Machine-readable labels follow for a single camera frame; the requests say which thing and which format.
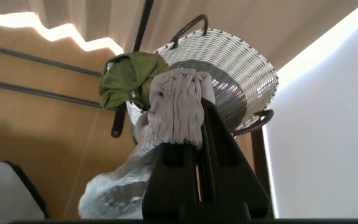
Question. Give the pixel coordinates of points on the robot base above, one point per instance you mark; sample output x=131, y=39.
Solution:
x=2, y=193

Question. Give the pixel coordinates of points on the white laundry basket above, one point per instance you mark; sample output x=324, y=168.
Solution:
x=244, y=62

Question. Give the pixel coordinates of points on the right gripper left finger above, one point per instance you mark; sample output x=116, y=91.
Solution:
x=169, y=186

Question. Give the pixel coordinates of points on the pale grey shorts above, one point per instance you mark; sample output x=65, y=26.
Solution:
x=176, y=105

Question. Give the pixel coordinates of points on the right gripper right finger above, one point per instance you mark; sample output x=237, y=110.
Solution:
x=228, y=180

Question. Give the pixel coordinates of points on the green shirt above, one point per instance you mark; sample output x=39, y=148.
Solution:
x=126, y=81

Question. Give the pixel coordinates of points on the black clothes rack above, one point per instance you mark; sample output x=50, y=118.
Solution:
x=143, y=25

